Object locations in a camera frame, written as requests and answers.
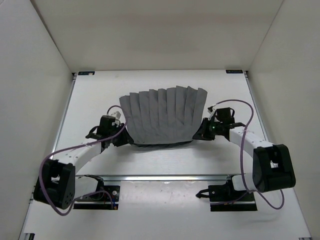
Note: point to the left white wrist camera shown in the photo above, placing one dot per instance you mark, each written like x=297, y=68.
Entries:
x=115, y=118

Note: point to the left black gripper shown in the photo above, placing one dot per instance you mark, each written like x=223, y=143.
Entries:
x=126, y=138

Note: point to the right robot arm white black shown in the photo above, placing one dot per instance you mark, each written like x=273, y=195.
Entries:
x=272, y=167

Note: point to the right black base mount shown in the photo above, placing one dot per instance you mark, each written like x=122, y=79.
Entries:
x=224, y=198

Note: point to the right blue corner sticker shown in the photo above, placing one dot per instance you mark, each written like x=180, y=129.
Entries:
x=234, y=71

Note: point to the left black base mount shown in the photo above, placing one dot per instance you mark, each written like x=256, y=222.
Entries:
x=93, y=193

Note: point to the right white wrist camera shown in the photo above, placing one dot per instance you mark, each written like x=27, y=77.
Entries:
x=212, y=113

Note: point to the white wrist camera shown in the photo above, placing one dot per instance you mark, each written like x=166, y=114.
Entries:
x=115, y=118
x=212, y=113

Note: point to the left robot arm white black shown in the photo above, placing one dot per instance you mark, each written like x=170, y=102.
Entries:
x=58, y=184

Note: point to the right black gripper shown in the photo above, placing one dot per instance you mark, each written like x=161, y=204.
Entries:
x=202, y=133

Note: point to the aluminium front rail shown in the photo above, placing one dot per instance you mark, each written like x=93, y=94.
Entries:
x=166, y=177

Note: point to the blue corner sticker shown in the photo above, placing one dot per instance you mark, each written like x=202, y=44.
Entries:
x=234, y=71
x=86, y=73

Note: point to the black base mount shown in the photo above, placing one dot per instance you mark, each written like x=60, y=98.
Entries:
x=93, y=193
x=224, y=198

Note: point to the left blue corner sticker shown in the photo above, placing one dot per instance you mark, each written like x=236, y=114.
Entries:
x=86, y=73

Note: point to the grey pleated skirt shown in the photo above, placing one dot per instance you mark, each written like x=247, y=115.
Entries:
x=163, y=116

